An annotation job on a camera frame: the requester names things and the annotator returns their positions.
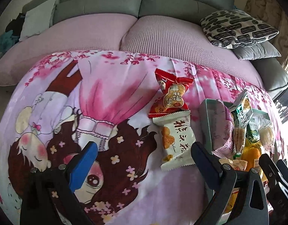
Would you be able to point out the printed cartoon blanket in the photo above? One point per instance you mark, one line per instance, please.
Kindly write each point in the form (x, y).
(111, 98)

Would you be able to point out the cream and orange snack packet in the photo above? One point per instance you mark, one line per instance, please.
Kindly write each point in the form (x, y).
(236, 164)

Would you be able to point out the teal shallow cardboard box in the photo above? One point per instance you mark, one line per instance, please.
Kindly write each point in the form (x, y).
(205, 124)

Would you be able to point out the pink ribbed sofa cover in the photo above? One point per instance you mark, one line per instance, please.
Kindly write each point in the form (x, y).
(167, 32)

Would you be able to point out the pale grey pillow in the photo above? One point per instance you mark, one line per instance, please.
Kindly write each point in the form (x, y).
(37, 18)

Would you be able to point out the red pillow snack packet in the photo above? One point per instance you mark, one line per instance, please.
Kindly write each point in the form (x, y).
(172, 93)

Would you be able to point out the yellow snack packet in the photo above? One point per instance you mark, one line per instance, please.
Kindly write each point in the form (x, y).
(250, 154)

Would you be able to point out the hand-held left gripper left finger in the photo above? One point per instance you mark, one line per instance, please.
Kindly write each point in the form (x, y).
(84, 166)

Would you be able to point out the clear green-topped snack packet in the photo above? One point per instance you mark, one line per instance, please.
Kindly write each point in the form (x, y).
(240, 121)

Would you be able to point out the pink snack packet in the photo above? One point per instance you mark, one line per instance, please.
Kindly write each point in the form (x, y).
(221, 126)

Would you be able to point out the bun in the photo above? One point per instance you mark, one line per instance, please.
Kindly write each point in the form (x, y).
(267, 133)

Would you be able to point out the teal cloth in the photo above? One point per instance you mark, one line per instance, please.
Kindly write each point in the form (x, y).
(7, 41)

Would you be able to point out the green snack packet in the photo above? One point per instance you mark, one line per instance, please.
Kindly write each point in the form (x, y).
(253, 131)

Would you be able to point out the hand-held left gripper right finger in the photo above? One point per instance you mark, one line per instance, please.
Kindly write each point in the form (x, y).
(206, 166)

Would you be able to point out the black and white patterned pillow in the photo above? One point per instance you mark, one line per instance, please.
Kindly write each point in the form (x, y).
(237, 27)

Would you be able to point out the beige patterned curtain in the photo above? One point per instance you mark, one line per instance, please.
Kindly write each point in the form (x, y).
(263, 2)

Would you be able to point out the dark clothes pile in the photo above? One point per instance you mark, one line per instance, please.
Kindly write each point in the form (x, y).
(15, 24)

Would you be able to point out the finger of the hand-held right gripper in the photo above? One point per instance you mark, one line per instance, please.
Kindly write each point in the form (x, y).
(268, 168)
(285, 172)

